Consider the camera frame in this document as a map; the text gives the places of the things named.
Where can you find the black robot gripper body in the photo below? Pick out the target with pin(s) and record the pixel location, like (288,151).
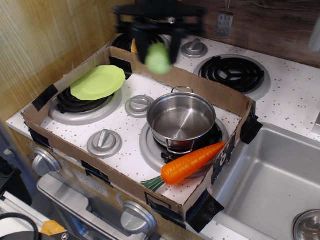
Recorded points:
(160,17)

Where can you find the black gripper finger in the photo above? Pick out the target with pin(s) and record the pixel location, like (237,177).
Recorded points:
(176,38)
(141,41)

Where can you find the light green toy broccoli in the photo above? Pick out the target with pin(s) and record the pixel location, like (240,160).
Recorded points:
(157,59)

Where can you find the yellow toy corn cob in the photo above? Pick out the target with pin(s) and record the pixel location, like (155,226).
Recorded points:
(134,49)

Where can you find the back left black burner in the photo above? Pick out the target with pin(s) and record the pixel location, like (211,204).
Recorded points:
(124,41)

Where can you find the black burner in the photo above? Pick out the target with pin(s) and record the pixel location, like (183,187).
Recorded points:
(241,73)
(69,110)
(156,155)
(124,41)

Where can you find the silver stovetop knob back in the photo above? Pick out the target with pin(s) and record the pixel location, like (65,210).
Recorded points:
(194,49)

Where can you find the silver stovetop knob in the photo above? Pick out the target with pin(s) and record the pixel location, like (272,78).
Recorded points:
(138,106)
(104,144)
(194,49)

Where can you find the hanging silver spatula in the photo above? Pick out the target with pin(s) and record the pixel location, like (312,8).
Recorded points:
(224,21)

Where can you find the light green toy plate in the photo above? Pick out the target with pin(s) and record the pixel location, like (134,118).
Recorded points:
(100,82)

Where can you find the silver stovetop knob upper middle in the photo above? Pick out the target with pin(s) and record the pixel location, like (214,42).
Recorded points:
(138,106)

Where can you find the back right black burner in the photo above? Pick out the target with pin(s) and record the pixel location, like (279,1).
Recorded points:
(241,73)

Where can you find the silver metal pot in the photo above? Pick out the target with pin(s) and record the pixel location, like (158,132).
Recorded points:
(181,120)

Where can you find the front left black burner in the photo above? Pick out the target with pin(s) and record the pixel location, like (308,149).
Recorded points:
(69,110)

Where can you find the silver stovetop knob lower left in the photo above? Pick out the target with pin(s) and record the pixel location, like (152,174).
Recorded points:
(104,144)

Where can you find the front right black burner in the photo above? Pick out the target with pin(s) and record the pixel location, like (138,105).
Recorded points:
(156,155)

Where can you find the orange toy carrot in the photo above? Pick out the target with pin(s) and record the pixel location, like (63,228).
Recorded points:
(180,169)

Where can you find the silver oven knob left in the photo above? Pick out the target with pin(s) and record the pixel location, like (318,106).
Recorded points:
(44,163)

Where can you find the silver oven knob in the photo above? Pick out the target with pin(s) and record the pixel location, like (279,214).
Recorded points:
(135,219)
(44,163)

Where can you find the brown cardboard fence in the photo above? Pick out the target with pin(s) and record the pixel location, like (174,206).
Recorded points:
(120,151)

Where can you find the grey toy sink basin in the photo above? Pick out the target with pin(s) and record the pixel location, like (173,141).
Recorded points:
(268,183)

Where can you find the silver oven knob right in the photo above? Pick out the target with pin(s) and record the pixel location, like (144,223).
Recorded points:
(135,219)

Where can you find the orange tape piece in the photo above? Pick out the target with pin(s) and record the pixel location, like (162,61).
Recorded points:
(51,228)

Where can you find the silver sink drain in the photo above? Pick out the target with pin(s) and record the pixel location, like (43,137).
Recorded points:
(306,226)

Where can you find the silver oven door handle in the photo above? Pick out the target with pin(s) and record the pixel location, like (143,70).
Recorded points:
(84,214)

